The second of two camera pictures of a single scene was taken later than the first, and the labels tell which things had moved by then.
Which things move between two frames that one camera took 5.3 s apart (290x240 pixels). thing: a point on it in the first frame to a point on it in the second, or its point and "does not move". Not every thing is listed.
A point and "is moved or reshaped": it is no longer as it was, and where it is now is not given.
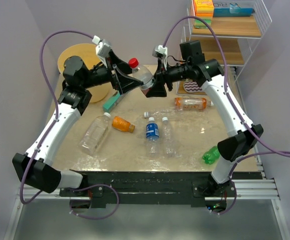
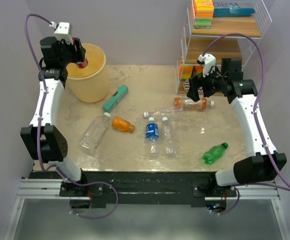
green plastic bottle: [211, 156] does not move
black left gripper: [119, 80] to [78, 53]
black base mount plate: [136, 187] does not move
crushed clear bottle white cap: [166, 112] does not move
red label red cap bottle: [142, 74] is moved or reshaped
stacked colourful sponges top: [204, 10] does not move
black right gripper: [161, 75] to [196, 82]
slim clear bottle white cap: [168, 137] does not move
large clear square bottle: [95, 134] does not move
